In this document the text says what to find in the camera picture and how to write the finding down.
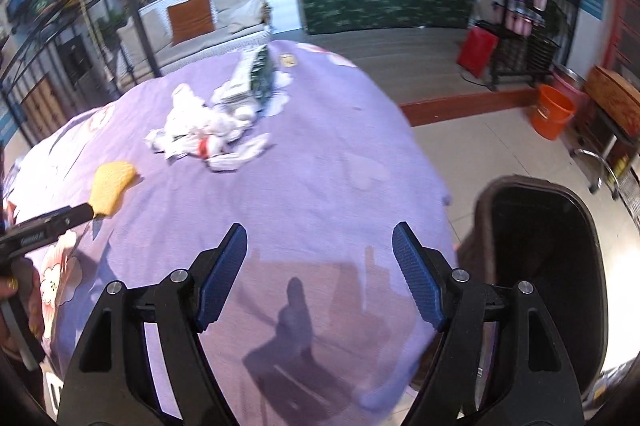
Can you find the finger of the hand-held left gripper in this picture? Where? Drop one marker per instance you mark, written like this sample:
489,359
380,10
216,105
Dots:
70,216

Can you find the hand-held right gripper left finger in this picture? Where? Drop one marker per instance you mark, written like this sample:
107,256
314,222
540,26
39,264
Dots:
222,276

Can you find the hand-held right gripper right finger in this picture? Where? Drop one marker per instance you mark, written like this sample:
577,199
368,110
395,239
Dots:
417,276

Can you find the white orange print wrapper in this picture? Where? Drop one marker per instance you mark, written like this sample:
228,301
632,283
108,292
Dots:
210,148

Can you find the dark brown trash bin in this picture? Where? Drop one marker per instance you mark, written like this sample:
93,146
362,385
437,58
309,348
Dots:
550,256

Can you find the white tissue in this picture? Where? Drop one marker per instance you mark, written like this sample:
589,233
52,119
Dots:
187,110

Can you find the white snack packet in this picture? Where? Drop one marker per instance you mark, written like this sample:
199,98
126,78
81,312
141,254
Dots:
240,78

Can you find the green snack packet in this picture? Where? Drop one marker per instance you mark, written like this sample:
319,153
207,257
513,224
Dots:
262,75

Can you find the person's left hand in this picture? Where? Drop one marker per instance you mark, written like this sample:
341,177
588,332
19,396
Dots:
30,301

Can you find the purple floral blanket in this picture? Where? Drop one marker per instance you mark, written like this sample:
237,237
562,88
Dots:
310,186

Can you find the orange bucket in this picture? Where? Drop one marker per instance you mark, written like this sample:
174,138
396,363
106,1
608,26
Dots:
550,118

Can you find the small yellow packet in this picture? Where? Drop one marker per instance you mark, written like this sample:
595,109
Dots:
288,60

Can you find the brown cushion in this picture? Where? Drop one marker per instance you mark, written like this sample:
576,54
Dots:
191,19

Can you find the red bag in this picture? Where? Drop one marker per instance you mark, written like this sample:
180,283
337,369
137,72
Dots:
477,53

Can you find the black metal rack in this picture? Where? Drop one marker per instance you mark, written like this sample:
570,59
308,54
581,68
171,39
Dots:
530,55

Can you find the pink bucket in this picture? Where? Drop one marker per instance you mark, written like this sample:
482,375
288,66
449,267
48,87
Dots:
575,83

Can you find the white wicker swing sofa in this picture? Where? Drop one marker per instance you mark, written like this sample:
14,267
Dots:
240,13

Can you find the wooden top stool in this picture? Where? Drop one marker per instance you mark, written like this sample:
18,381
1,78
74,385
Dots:
615,93

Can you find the red wooden shelf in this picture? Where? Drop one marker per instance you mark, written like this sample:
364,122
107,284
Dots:
617,5

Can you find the black iron bed frame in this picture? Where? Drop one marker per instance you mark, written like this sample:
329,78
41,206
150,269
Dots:
151,55

